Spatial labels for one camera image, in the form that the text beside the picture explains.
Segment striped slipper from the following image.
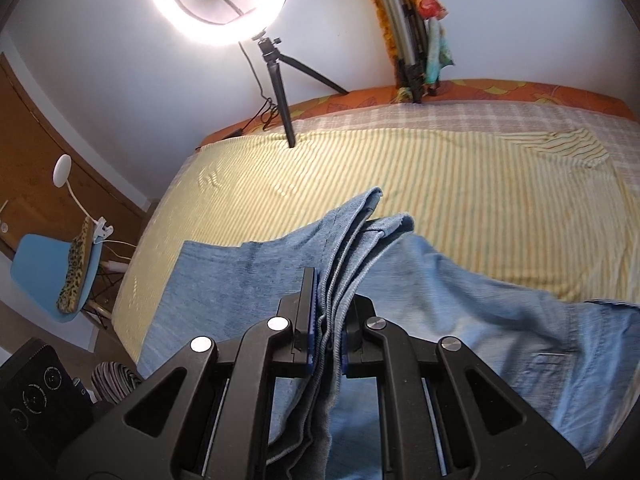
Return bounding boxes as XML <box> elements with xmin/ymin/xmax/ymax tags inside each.
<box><xmin>90</xmin><ymin>360</ymin><xmax>147</xmax><ymax>404</ymax></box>

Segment white lamp cable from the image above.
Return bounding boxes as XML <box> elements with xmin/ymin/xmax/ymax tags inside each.
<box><xmin>102</xmin><ymin>239</ymin><xmax>139</xmax><ymax>275</ymax></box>

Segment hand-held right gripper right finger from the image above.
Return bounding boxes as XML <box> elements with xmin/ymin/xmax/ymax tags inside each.
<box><xmin>341</xmin><ymin>296</ymin><xmax>586</xmax><ymax>480</ymax></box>

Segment brown wooden door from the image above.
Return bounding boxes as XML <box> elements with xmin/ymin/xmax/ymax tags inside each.
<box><xmin>0</xmin><ymin>52</ymin><xmax>151</xmax><ymax>261</ymax></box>

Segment blue denim pants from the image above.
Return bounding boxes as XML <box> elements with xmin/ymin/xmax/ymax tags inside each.
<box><xmin>137</xmin><ymin>187</ymin><xmax>640</xmax><ymax>480</ymax></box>

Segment black ring light cable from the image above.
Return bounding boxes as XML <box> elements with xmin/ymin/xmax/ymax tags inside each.
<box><xmin>238</xmin><ymin>41</ymin><xmax>281</xmax><ymax>132</ymax></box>

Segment black box with circles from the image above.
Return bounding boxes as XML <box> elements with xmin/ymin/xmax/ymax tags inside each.
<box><xmin>0</xmin><ymin>337</ymin><xmax>97</xmax><ymax>442</ymax></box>

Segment colourful scarf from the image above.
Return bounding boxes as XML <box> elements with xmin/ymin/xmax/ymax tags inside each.
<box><xmin>395</xmin><ymin>0</ymin><xmax>457</xmax><ymax>98</ymax></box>

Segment orange patterned mattress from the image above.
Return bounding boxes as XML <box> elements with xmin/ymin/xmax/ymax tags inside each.
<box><xmin>200</xmin><ymin>79</ymin><xmax>640</xmax><ymax>150</ymax></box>

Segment orange fringed cloth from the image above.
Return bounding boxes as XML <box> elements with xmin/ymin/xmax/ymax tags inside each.
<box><xmin>367</xmin><ymin>0</ymin><xmax>402</xmax><ymax>63</ymax></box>

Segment blue chair with wooden legs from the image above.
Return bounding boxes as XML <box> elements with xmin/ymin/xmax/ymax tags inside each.
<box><xmin>12</xmin><ymin>232</ymin><xmax>132</xmax><ymax>332</ymax></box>

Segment beige checked bed sheet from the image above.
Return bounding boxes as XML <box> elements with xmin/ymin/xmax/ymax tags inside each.
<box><xmin>290</xmin><ymin>100</ymin><xmax>640</xmax><ymax>181</ymax></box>

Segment round ring light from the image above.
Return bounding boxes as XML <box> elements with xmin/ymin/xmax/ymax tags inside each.
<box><xmin>147</xmin><ymin>0</ymin><xmax>292</xmax><ymax>47</ymax></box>

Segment white clip lamp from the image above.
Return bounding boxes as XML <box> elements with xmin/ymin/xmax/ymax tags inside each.
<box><xmin>52</xmin><ymin>155</ymin><xmax>116</xmax><ymax>242</ymax></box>

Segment small black tripod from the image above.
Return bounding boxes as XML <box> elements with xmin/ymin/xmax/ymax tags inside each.
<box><xmin>257</xmin><ymin>35</ymin><xmax>349</xmax><ymax>150</ymax></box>

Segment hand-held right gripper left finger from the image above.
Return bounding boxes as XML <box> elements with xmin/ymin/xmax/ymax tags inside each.
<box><xmin>57</xmin><ymin>266</ymin><xmax>321</xmax><ymax>480</ymax></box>

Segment leopard print cushion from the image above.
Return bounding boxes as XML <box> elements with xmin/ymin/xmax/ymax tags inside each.
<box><xmin>56</xmin><ymin>217</ymin><xmax>99</xmax><ymax>314</ymax></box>

